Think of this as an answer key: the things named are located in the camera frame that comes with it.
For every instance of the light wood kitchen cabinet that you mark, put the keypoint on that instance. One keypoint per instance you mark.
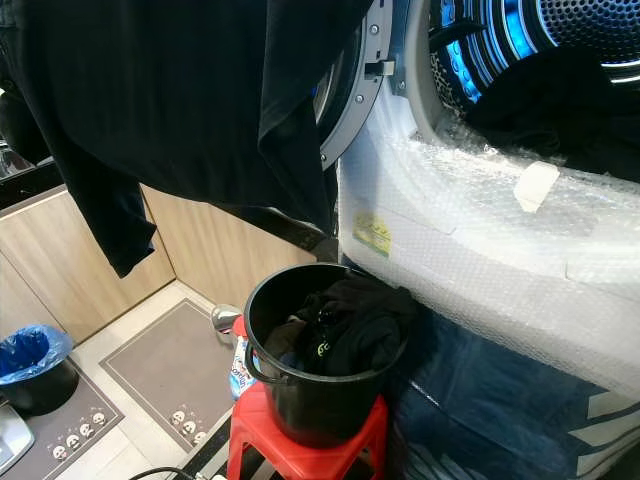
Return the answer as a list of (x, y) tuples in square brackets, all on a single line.
[(60, 260)]

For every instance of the white tape patch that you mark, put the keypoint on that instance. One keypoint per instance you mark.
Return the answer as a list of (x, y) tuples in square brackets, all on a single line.
[(536, 185)]

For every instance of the white bathroom scale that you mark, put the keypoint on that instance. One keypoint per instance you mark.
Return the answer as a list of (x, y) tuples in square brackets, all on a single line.
[(10, 435)]

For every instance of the blue plastic bin liner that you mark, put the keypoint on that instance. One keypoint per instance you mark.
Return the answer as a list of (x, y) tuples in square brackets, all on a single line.
[(30, 350)]

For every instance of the blue-lit steel washer drum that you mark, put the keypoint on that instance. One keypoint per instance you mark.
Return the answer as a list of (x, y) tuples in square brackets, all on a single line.
[(510, 30)]

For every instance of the yellow washer sticker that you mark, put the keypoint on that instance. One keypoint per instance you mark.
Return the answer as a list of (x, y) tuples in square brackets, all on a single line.
[(372, 232)]

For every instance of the grey round washer door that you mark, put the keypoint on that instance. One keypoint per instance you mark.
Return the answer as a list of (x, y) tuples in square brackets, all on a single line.
[(350, 120)]

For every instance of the black trash bin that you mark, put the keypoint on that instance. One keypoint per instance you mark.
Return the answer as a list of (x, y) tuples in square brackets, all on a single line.
[(45, 392)]

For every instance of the steel kitchen sink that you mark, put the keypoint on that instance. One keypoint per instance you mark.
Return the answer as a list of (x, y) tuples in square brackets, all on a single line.
[(12, 162)]

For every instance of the grey printed floor mat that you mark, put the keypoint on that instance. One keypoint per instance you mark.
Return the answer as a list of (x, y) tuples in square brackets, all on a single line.
[(170, 365), (60, 430)]

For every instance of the white bubble-wrapped washing machine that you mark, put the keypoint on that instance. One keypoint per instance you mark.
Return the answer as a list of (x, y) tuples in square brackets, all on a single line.
[(480, 260)]

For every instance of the silver metal cup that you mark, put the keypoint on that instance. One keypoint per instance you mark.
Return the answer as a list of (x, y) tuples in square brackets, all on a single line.
[(225, 318)]

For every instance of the red plastic stool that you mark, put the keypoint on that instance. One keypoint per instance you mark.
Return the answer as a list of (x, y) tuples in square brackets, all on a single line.
[(260, 450)]

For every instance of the black long sleeve garment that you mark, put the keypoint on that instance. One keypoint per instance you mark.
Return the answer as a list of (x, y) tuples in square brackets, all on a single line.
[(190, 100)]

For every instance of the black plastic bucket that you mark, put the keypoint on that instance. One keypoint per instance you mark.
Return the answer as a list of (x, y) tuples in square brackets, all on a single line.
[(310, 410)]

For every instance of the black garment heap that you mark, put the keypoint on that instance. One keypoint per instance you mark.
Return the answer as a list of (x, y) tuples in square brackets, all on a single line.
[(560, 110)]

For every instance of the black crumpled clothes pile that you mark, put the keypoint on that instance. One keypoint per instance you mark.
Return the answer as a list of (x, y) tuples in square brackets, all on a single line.
[(360, 330)]

